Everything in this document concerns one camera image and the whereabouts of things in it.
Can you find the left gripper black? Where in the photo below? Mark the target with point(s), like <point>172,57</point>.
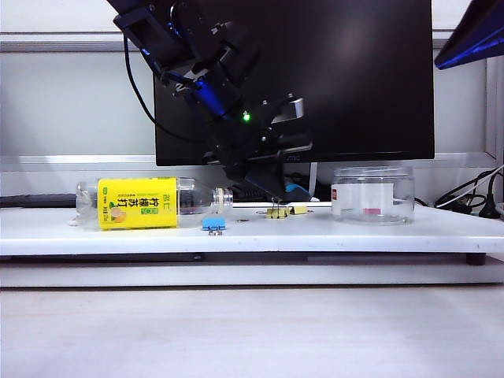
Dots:
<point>244,141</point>

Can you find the yellow binder clip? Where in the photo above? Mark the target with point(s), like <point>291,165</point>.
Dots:
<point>301,210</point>
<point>275,213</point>

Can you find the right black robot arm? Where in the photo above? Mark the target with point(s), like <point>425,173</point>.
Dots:
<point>472,35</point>

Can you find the blue black computer mouse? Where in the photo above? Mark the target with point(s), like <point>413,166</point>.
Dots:
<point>301,193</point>

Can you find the silver white monitor stand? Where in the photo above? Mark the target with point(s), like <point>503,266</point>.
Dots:
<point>313,181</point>

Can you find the blue binder clip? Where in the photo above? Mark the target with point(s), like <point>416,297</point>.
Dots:
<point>213,223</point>

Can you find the clear plastic jar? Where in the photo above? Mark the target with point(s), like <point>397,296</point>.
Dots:
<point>372,185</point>

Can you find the pink binder clip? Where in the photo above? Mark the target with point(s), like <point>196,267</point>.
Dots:
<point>372,212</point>

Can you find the clear bottle yellow label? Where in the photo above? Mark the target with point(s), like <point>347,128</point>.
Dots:
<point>138,204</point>

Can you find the black flat computer monitor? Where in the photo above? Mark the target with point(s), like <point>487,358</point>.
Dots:
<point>374,78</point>

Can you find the white desktop riser board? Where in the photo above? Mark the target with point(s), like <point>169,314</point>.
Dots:
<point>118,240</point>

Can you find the black power plug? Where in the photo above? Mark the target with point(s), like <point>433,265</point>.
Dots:
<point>489,201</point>

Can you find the black keyboard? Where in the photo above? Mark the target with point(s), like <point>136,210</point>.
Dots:
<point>39,201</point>

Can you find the black riser foot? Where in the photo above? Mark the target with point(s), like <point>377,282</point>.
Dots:
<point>476,260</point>

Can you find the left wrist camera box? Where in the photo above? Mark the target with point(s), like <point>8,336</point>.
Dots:
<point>293,110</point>

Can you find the grey aluminium partition frame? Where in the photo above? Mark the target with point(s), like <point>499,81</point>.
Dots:
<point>59,43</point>

